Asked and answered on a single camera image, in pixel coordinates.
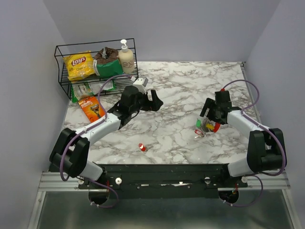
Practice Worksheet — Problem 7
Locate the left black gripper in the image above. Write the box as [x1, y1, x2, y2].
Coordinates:
[130, 89, 163, 115]

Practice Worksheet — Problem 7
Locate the metal key organizer red handle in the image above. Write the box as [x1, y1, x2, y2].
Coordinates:
[194, 119, 221, 138]

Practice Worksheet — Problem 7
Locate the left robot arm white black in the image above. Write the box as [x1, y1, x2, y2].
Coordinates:
[50, 86, 163, 188]

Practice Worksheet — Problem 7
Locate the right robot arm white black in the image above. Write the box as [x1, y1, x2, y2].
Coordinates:
[200, 89, 286, 187]

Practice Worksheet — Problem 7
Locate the yellow key cap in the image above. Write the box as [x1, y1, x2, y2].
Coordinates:
[205, 123, 214, 130]

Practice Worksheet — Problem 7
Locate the green key tag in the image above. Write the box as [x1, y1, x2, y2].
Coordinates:
[196, 119, 201, 128]

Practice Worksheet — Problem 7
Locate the cream soap pump bottle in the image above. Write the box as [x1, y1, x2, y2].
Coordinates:
[118, 39, 134, 73]

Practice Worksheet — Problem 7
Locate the green brown snack bag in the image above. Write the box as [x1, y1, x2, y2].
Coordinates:
[93, 47, 123, 78]

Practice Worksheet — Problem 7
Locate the orange Gillette razor package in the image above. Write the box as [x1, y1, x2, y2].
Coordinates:
[78, 96, 105, 123]

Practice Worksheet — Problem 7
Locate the green white snack packet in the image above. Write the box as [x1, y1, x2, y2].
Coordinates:
[71, 82, 104, 103]

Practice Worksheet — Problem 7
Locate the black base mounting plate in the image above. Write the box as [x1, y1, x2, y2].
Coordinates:
[79, 164, 247, 203]

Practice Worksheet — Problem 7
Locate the yellow Lays chips bag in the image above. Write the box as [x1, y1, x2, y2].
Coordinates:
[63, 50, 95, 82]

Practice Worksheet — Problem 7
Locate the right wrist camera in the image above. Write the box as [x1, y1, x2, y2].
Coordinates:
[215, 88, 232, 107]

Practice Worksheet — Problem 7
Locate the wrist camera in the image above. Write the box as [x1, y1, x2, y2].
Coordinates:
[215, 88, 232, 107]
[132, 77, 148, 94]

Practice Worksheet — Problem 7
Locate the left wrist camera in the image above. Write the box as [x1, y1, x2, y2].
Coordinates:
[132, 77, 148, 94]

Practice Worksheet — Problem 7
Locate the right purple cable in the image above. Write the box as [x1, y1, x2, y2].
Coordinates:
[220, 79, 286, 208]

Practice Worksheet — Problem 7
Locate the purple cable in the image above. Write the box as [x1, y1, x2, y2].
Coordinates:
[59, 74, 138, 208]
[220, 79, 286, 208]

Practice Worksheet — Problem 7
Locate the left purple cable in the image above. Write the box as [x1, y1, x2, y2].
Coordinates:
[59, 74, 138, 208]

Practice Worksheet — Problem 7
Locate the black wire shelf rack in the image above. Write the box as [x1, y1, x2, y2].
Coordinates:
[54, 38, 139, 100]

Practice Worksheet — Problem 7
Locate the aluminium rail frame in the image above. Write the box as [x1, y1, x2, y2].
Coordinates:
[28, 172, 302, 229]

